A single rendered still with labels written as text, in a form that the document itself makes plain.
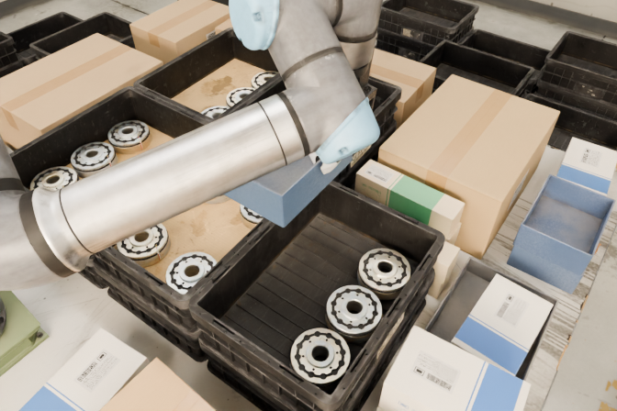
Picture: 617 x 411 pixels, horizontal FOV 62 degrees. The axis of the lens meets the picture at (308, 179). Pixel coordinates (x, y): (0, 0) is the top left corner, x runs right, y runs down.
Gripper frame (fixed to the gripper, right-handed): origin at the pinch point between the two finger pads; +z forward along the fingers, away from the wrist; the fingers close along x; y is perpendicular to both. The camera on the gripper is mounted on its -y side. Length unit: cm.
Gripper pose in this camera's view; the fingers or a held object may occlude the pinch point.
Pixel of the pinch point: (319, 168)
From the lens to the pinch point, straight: 82.1
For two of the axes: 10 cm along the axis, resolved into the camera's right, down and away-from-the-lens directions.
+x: -7.8, -4.9, 3.8
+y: 6.1, -5.4, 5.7
